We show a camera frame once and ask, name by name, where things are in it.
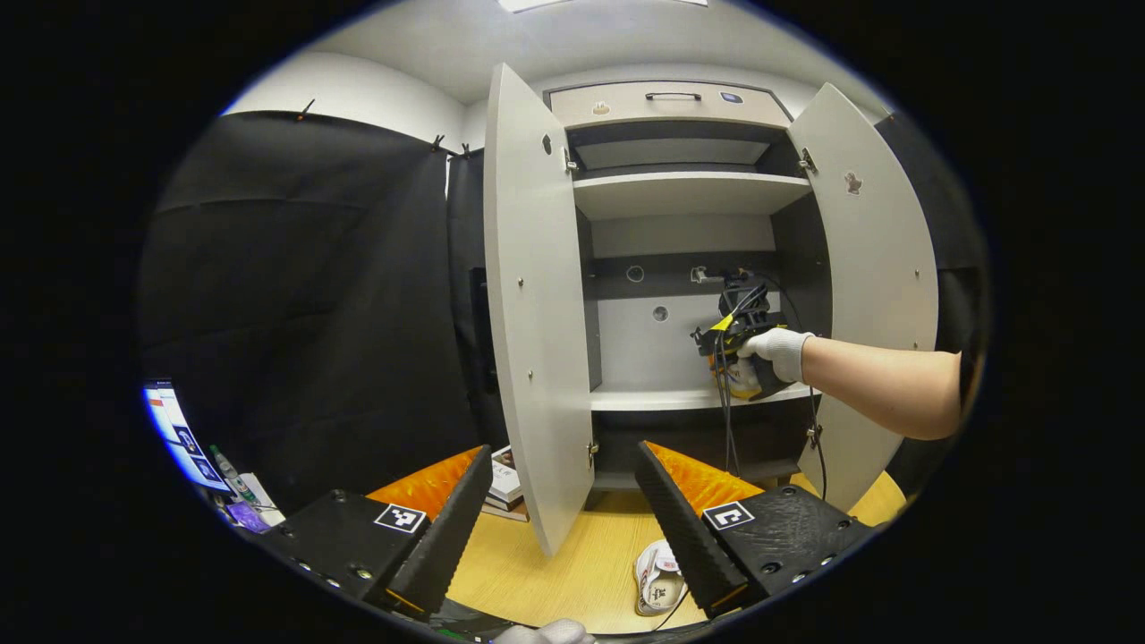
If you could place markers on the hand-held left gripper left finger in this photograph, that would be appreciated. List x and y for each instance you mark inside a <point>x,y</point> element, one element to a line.
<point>447,528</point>

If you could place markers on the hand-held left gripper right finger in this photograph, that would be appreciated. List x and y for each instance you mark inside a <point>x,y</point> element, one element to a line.
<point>684,528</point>

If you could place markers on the grey shoe cabinet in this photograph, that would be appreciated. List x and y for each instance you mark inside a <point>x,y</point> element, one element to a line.
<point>689,192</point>

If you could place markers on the grey cabinet door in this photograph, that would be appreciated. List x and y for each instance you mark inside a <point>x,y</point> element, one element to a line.
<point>881,233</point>
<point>537,313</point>

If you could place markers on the grey cabinet drawer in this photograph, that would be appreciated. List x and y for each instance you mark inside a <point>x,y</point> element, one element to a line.
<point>671,114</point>

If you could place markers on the white cover book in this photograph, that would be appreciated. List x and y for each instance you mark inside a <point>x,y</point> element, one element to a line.
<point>505,478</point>

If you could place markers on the small white box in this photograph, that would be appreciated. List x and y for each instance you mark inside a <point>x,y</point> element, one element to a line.
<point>264,496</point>

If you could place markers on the purple packet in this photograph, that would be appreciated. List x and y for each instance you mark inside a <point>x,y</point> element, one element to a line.
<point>246,517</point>

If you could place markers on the clear plastic bottle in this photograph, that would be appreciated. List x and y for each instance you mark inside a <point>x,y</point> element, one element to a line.
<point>231,471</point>

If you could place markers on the blue white display screen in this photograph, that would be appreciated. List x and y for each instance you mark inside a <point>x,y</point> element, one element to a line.
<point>183,438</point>

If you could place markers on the ceiling light panel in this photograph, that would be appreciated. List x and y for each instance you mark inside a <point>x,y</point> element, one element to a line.
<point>599,4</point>

